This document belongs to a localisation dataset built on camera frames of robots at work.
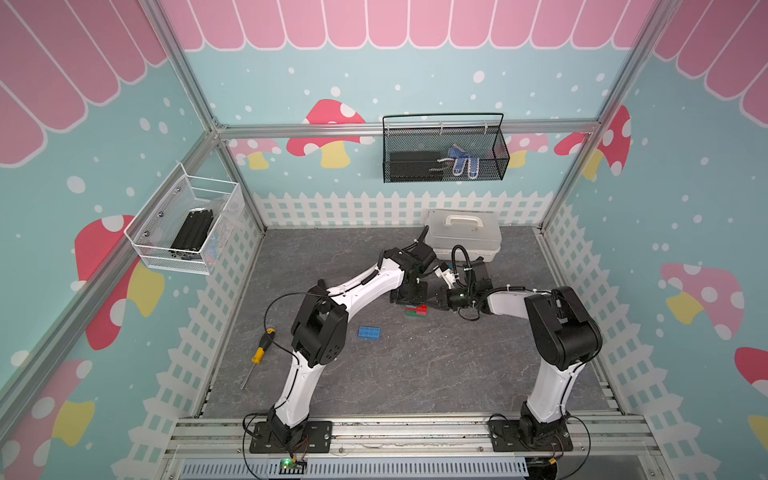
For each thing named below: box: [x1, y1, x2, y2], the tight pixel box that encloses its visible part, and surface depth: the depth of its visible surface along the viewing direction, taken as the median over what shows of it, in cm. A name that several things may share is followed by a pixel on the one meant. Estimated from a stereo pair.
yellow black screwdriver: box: [240, 327, 276, 390], surface depth 89 cm
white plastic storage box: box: [424, 208, 502, 263], surface depth 107 cm
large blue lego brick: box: [358, 326, 381, 340], surface depth 93 cm
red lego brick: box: [405, 304, 429, 316], surface depth 94 cm
